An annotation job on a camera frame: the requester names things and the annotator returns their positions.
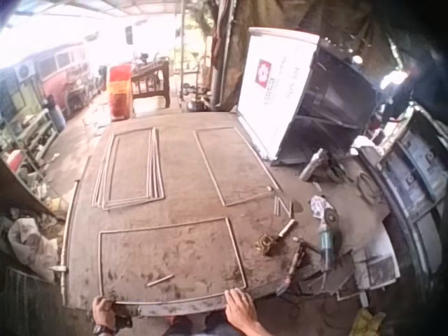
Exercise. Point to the black metal cabinet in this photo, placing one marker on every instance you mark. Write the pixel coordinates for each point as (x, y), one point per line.
(332, 105)

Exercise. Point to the short white tube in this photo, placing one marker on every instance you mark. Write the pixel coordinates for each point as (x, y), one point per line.
(287, 228)

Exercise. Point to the newspaper sheets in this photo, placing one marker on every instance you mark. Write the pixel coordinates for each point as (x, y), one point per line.
(376, 262)

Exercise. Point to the white refrigerator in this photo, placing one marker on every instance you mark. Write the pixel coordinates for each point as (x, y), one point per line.
(273, 91)

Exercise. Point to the person's legs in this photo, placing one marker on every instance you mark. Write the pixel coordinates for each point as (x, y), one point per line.
(196, 325)

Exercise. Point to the white plastic sack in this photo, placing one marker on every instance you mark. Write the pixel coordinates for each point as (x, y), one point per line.
(31, 245)

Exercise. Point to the black wrist watch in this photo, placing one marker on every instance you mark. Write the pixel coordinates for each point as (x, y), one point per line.
(103, 329)

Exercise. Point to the narrow rectangular metal frame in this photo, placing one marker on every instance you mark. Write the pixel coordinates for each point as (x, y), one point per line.
(210, 171)

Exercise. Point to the red and orange sack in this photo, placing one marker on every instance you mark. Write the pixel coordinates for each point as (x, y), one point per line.
(120, 92)

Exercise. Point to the stack of metal frames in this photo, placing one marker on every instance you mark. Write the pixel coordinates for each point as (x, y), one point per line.
(154, 164)

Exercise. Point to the bundle of short metal rods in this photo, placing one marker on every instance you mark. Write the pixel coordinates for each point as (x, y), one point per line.
(283, 206)

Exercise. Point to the person's right hand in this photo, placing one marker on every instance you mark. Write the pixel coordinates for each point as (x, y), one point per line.
(239, 308)

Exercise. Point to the person's left hand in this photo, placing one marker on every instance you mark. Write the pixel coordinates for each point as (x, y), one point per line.
(103, 311)

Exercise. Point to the short metal rod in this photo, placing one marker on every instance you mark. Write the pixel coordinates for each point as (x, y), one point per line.
(160, 280)

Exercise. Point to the blue barrel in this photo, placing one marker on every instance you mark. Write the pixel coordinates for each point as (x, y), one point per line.
(57, 118)

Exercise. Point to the white air conditioner unit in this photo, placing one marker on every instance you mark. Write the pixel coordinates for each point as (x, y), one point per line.
(24, 71)

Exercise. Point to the red van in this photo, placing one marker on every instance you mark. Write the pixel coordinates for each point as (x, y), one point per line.
(59, 77)

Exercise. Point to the teal angle grinder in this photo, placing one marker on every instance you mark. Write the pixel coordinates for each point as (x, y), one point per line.
(328, 241)

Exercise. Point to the person's left fingers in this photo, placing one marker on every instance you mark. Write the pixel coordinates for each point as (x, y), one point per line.
(105, 301)

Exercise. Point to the long white pipe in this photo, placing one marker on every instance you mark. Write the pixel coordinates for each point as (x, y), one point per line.
(68, 238)

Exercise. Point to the cluttered metal shelf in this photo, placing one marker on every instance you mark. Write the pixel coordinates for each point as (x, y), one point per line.
(29, 140)

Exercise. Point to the yellow cloth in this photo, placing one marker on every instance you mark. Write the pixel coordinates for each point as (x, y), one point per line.
(367, 322)

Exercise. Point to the wide rectangular metal frame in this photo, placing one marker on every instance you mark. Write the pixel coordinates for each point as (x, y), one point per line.
(101, 259)

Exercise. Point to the white patterned rag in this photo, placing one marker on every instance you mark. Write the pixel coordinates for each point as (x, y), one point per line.
(318, 206)

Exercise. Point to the grey welding machine rack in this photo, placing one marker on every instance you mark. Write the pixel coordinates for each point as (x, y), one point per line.
(409, 168)

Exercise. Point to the person's right fingers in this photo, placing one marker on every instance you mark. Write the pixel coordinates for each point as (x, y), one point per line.
(235, 297)

